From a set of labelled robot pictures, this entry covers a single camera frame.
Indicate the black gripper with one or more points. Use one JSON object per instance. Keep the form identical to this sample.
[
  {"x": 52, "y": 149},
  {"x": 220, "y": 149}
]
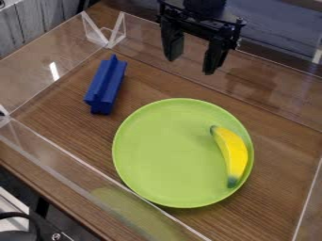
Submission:
[{"x": 201, "y": 18}]

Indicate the yellow toy banana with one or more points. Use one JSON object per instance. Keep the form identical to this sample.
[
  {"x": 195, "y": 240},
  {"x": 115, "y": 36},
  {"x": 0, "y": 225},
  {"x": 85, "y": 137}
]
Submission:
[{"x": 233, "y": 151}]

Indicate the green round plate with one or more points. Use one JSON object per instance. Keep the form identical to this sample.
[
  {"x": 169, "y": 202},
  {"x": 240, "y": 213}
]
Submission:
[{"x": 167, "y": 158}]

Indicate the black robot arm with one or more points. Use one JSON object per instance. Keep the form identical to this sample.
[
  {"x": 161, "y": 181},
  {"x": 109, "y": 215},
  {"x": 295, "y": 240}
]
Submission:
[{"x": 204, "y": 19}]

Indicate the blue cross-shaped block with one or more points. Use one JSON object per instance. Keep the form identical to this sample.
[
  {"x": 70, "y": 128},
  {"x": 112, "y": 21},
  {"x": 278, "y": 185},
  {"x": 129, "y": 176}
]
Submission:
[{"x": 101, "y": 92}]

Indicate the clear acrylic corner bracket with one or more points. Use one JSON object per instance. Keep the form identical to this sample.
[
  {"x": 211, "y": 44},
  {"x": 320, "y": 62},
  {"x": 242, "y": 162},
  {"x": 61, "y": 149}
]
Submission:
[{"x": 103, "y": 36}]

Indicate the clear acrylic front wall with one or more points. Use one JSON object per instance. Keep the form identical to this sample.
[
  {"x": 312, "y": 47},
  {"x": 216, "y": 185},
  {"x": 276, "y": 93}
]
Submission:
[{"x": 95, "y": 199}]

